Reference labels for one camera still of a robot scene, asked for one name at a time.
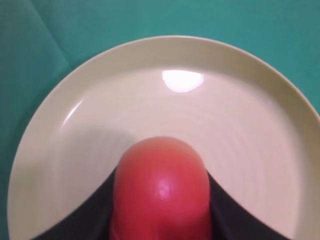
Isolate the yellow plastic plate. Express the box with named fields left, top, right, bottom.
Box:
left=7, top=36, right=320, bottom=240

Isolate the red yellow round bread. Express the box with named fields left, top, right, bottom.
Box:
left=109, top=137, right=212, bottom=240

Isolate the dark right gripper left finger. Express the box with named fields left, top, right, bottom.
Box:
left=34, top=170, right=116, bottom=240

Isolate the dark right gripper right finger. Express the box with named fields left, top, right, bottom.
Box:
left=207, top=173, right=288, bottom=240

